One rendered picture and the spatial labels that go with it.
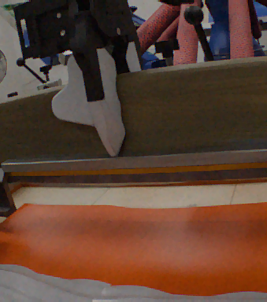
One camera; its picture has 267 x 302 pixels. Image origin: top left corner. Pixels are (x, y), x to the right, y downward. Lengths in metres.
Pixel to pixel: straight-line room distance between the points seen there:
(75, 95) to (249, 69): 0.14
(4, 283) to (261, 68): 0.28
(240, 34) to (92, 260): 0.55
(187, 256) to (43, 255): 0.14
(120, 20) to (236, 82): 0.12
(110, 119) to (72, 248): 0.14
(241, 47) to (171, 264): 0.50
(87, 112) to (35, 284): 0.15
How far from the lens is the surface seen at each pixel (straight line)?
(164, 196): 0.41
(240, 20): 0.77
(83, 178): 0.35
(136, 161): 0.29
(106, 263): 0.31
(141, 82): 0.28
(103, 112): 0.27
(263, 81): 0.26
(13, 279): 0.32
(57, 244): 0.36
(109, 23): 0.29
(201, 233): 0.32
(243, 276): 0.27
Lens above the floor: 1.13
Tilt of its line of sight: 17 degrees down
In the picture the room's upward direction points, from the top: 12 degrees counter-clockwise
